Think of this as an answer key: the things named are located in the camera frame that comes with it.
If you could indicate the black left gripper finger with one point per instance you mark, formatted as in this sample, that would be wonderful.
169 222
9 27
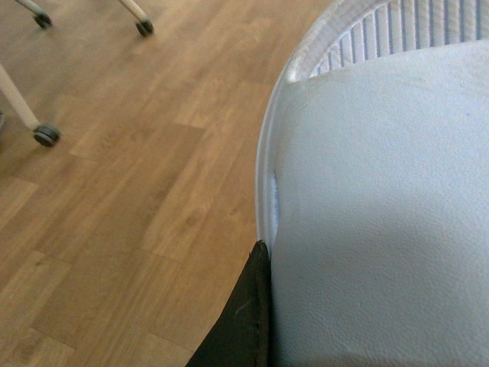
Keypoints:
240 336

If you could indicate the light blue slipper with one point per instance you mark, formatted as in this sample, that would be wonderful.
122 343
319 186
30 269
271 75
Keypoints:
372 188

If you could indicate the white cart leg with caster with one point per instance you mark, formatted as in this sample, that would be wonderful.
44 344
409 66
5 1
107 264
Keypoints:
45 135

